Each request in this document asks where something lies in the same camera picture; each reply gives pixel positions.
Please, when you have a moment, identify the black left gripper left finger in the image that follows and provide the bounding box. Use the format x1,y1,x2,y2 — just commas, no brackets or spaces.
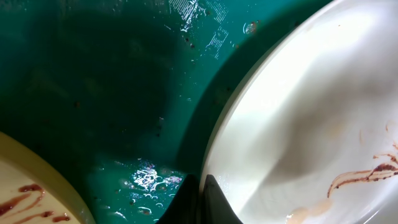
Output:
156,174,199,224

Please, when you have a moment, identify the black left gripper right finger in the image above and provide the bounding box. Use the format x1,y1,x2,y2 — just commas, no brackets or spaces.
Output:
200,175,243,224

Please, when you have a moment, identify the white plate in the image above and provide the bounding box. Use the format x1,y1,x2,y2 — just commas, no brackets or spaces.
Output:
200,0,397,223

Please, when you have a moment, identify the teal plastic tray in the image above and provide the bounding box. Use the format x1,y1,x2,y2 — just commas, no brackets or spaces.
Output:
1,0,325,223

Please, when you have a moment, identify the yellow plate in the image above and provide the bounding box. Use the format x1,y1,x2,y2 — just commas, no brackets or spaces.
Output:
1,133,95,224

